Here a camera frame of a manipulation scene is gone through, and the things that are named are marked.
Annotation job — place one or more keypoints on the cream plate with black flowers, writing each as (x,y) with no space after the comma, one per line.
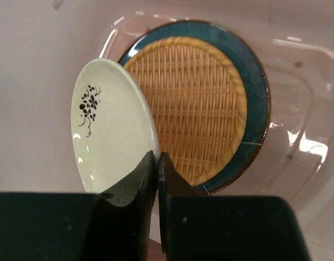
(114,139)

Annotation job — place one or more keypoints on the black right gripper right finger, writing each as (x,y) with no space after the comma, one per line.
(194,226)

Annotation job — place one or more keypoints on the dark teal round plate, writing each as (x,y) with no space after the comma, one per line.
(255,84)

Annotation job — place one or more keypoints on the pink translucent plastic bin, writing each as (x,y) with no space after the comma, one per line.
(44,45)

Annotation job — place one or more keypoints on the woven bamboo round plate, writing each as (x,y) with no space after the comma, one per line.
(198,102)

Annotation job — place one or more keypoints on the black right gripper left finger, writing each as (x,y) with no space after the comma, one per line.
(111,225)

